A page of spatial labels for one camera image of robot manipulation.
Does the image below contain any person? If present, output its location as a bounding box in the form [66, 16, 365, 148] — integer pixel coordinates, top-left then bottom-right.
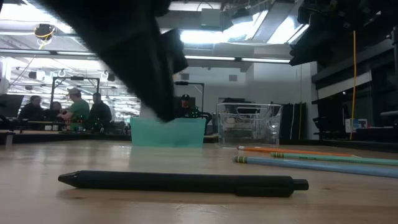
[17, 95, 44, 123]
[49, 101, 63, 121]
[60, 88, 91, 131]
[177, 93, 194, 118]
[86, 92, 113, 131]

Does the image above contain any grey ceiling box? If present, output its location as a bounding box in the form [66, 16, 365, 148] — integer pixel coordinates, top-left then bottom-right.
[200, 7, 222, 28]

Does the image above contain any black pen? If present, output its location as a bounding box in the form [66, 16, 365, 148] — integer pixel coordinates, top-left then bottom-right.
[57, 170, 310, 198]

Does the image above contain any black cabinet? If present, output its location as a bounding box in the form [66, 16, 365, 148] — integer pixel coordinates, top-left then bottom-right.
[279, 101, 308, 141]

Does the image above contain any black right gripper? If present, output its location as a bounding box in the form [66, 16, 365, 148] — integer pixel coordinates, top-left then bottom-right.
[289, 0, 382, 67]

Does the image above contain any white and blue box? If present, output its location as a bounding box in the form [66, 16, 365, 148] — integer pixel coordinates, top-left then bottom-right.
[345, 118, 368, 134]

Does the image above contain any green pencil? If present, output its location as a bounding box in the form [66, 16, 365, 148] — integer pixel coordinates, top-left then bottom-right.
[269, 151, 398, 167]

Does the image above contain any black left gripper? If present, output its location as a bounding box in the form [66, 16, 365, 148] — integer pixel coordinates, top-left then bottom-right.
[40, 0, 189, 123]

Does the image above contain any clear plastic bin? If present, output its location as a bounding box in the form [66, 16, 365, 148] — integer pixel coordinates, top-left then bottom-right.
[216, 102, 283, 148]

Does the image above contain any teal plastic bin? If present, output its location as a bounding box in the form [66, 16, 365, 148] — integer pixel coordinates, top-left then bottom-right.
[129, 117, 206, 148]

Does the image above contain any dark monitor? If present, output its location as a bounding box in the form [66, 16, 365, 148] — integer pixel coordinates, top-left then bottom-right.
[0, 94, 25, 119]

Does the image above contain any yellow hanging cord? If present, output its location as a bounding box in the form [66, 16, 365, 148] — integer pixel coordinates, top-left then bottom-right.
[349, 30, 358, 141]

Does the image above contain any black gantry frame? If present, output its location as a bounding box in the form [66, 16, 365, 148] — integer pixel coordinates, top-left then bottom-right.
[50, 76, 101, 108]
[174, 81, 205, 114]

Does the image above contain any orange pencil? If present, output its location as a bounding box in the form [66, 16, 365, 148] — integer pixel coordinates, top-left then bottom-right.
[237, 146, 355, 157]

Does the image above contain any long ceiling light bar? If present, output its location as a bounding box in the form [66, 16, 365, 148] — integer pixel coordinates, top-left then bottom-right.
[0, 48, 292, 65]

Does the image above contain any blue pencil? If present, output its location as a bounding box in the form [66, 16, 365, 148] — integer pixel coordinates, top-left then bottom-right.
[233, 155, 398, 179]

